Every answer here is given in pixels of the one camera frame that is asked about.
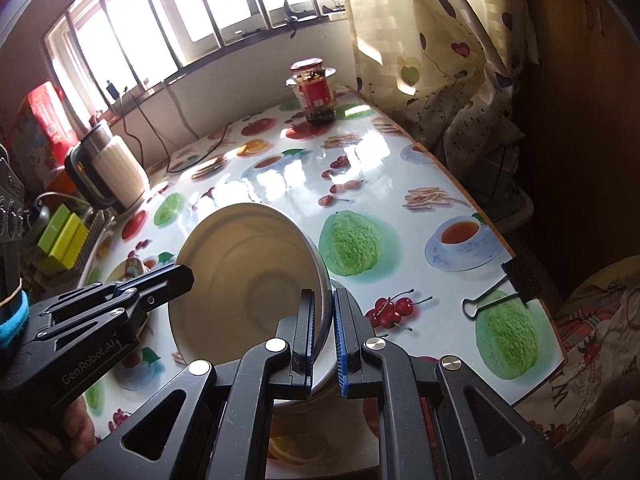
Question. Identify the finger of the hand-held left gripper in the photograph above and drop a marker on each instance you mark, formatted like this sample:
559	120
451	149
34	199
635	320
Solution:
100	325
170	282

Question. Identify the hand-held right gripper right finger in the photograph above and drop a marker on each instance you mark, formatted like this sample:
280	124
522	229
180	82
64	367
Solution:
341	340

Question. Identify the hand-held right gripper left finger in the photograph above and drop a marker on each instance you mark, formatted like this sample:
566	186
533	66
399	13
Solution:
310	325

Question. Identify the white bowl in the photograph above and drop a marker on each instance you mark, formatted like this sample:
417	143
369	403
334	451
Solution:
326	305

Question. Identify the small cream plate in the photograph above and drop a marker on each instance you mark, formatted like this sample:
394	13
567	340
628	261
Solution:
240	285

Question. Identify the person's left hand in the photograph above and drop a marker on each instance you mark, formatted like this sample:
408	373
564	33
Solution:
80	427

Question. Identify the grey striped tray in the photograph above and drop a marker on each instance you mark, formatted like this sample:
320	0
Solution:
92	240

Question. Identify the yellow-green box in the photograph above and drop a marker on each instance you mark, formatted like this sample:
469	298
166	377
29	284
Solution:
70	242

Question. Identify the flat green box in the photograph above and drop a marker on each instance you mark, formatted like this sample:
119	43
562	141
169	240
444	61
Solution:
52	230

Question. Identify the cream electric kettle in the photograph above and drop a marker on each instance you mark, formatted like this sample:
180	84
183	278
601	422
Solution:
117	170

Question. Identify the fruit print tablecloth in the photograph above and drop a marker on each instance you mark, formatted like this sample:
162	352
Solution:
380	185

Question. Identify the black binder clip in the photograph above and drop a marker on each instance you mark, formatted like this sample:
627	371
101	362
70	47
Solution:
520	275

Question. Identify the black plug adapter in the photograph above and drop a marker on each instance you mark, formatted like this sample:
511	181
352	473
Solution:
112	90

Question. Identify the red cardboard box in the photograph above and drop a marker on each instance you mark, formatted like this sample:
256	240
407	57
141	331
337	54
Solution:
50	115

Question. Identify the grey plastic bin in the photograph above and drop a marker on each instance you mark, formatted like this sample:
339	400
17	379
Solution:
505	190

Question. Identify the red lidded glass jar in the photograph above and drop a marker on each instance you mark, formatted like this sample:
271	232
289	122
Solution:
315	92

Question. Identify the printed blanket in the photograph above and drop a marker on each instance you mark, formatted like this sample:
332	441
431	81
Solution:
600	370

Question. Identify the window with metal bars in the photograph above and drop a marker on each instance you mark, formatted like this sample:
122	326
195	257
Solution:
175	15

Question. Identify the dark window latch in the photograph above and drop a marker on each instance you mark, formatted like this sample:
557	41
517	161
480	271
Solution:
295	12

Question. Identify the cream heart print curtain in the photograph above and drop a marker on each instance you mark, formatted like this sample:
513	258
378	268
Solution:
440	50

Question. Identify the small clip on curtain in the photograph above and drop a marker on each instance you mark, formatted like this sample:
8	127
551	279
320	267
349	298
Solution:
340	0

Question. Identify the brown wooden cabinet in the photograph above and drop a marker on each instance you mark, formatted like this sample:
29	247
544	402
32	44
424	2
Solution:
585	110

